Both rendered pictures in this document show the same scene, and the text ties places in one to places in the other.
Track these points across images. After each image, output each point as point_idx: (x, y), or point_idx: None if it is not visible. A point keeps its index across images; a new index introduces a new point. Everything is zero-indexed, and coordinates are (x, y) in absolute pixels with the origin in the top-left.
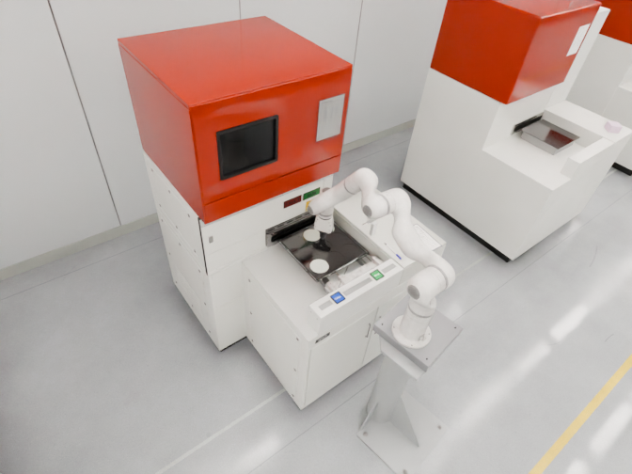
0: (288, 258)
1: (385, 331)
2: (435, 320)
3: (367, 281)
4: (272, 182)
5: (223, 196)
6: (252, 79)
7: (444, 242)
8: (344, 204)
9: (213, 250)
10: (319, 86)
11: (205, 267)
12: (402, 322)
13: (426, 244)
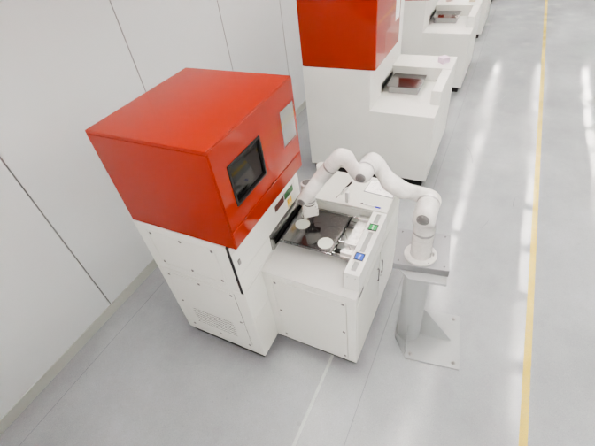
0: (294, 249)
1: (404, 264)
2: None
3: (369, 234)
4: (267, 193)
5: (242, 219)
6: (231, 114)
7: None
8: None
9: (243, 270)
10: (276, 101)
11: (239, 288)
12: (413, 249)
13: None
